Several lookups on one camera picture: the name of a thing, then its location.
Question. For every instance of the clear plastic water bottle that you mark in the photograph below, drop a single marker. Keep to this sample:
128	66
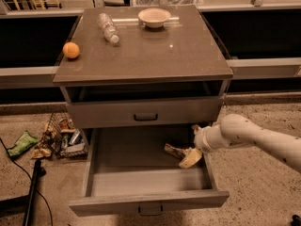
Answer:
108	28

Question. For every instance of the wire basket with trash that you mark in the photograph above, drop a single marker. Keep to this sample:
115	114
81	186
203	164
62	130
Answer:
63	138

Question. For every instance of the black stand leg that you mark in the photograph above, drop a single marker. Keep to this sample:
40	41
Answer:
26	203

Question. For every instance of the orange ball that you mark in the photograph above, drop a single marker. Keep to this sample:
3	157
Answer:
71	50

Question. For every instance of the black lower drawer handle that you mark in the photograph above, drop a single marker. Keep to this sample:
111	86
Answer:
150	211

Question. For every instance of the white ceramic bowl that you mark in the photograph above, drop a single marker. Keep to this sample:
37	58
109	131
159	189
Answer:
154	17

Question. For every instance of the black drawer handle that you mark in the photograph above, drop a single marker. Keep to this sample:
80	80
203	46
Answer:
145	117
150	211

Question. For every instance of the closed grey middle drawer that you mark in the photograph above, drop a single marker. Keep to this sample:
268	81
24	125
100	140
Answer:
120	113

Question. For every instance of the crumpled yellow snack wrapper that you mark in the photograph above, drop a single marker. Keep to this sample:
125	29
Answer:
39	153

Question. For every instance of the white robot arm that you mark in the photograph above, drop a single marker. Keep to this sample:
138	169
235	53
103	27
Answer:
237	131

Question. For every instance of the open grey bottom drawer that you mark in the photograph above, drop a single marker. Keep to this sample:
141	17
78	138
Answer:
127	167

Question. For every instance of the grey drawer cabinet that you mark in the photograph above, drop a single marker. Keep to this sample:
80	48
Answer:
179	60

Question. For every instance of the green chip bag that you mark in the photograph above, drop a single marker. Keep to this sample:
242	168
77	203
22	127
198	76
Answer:
23	143

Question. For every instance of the orange soda can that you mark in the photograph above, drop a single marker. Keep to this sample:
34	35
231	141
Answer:
177	152

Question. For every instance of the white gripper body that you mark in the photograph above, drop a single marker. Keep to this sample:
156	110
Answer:
200	140

